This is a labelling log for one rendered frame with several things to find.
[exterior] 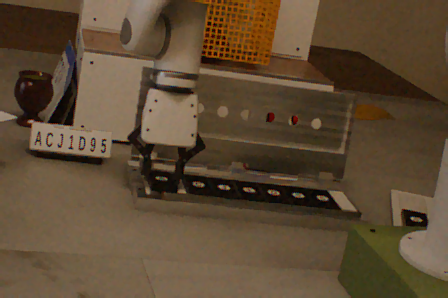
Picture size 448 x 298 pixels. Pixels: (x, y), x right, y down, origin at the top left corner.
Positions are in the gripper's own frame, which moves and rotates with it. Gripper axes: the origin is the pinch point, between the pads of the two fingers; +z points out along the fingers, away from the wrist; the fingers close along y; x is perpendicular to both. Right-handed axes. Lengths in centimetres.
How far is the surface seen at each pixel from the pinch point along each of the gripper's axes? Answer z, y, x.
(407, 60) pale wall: -34, 127, 191
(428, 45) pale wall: -41, 135, 190
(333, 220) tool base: 4.7, 31.9, -6.6
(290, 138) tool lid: -8.3, 26.7, 10.9
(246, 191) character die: 1.9, 16.2, -0.6
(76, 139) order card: -2.5, -15.3, 16.4
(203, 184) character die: 1.6, 8.1, 0.6
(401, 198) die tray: 2, 53, 12
